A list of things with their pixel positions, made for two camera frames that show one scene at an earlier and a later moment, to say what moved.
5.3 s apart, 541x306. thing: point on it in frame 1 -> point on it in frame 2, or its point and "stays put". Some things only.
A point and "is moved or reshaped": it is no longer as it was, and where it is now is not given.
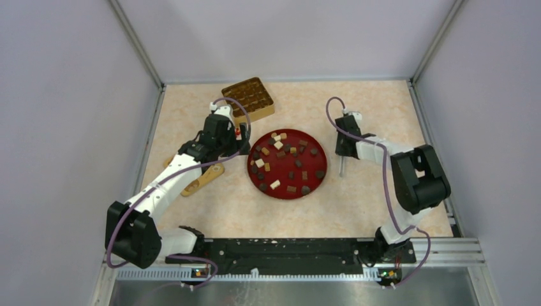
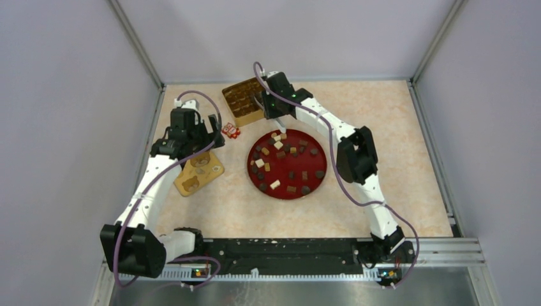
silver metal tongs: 342,165 is moved or reshaped
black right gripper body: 339,147 -> 271,104
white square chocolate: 278,145 stays put
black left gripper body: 229,144 -> 199,136
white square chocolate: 259,162 stays put
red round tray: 287,164 stays put
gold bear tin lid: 209,173 stays put
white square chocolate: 276,183 stays put
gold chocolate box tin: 253,94 stays put
